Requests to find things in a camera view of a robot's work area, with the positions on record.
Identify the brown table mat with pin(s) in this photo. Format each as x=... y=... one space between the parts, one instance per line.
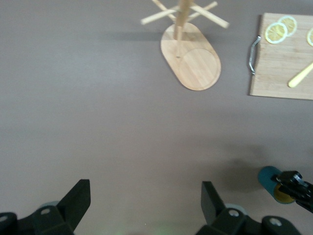
x=97 y=122

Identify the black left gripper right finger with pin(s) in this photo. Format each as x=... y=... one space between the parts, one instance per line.
x=212 y=208

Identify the lemon slice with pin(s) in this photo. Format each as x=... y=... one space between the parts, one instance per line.
x=291 y=23
x=310 y=37
x=276 y=33

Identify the wooden cutting board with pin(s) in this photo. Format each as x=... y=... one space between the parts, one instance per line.
x=276 y=73

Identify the wooden mug tree rack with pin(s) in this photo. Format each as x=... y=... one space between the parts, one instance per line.
x=193 y=66

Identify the teal cup with yellow inside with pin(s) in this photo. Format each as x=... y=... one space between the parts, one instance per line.
x=267 y=180

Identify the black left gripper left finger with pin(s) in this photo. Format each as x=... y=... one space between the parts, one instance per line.
x=71 y=208

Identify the yellow plastic fork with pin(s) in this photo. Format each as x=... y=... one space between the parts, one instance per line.
x=299 y=77

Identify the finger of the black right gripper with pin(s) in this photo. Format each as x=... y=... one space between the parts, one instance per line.
x=291 y=177
x=304 y=195

